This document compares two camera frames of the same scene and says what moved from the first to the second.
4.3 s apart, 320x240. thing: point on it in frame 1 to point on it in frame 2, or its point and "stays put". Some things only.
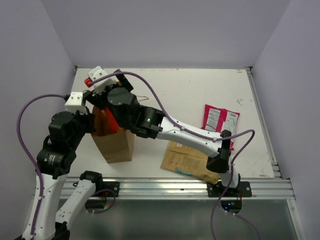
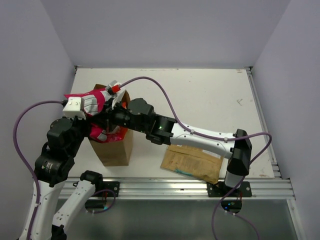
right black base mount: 217,190 stays put
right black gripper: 96,98 to 105,118
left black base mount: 114,186 stays put
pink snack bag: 217,119 to 93,102
